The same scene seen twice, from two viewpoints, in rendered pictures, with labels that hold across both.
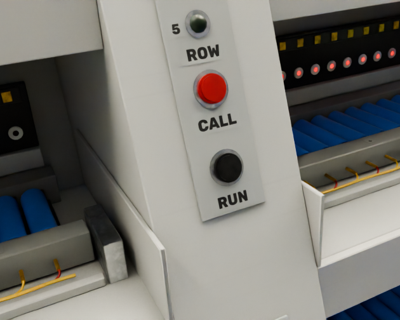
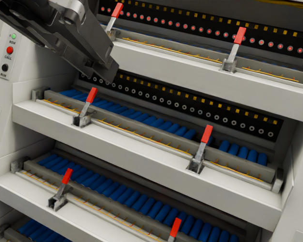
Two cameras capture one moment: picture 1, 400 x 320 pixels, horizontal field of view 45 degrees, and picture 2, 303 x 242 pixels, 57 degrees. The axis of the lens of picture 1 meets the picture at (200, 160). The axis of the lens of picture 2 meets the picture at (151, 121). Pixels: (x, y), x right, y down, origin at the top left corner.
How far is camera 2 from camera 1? 27 cm
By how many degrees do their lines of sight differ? 41
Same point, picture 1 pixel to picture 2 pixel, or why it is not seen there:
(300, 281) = not seen: outside the picture
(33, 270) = (251, 173)
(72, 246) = (266, 174)
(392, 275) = not seen: outside the picture
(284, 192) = not seen: outside the picture
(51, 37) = (298, 114)
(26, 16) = (295, 106)
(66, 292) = (257, 183)
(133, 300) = (275, 199)
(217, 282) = not seen: outside the picture
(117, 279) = (273, 191)
